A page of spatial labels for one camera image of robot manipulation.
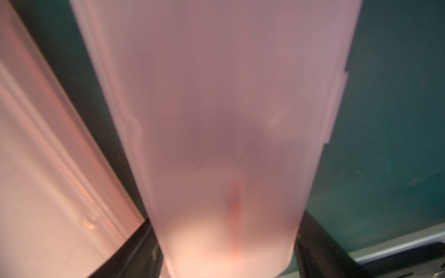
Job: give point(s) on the pink pencil case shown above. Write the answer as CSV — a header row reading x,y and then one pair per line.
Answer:
x,y
64,212
223,109

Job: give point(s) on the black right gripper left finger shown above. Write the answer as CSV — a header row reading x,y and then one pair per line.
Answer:
x,y
139,257

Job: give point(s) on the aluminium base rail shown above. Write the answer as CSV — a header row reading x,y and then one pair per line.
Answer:
x,y
417,255

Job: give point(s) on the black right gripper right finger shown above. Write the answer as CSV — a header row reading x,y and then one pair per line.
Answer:
x,y
320,256

